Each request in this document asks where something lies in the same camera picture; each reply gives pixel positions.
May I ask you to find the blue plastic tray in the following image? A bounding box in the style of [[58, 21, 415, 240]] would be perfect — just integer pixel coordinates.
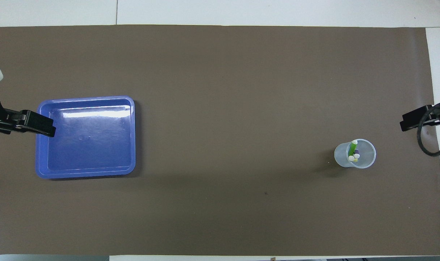
[[36, 96, 136, 179]]

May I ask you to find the translucent plastic cup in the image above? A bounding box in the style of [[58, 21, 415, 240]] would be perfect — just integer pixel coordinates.
[[334, 139, 377, 169]]

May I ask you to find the brown table mat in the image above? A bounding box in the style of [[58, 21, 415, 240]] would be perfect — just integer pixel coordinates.
[[0, 25, 440, 256]]

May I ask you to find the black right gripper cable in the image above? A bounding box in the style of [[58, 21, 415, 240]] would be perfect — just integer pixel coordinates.
[[417, 101, 440, 157]]

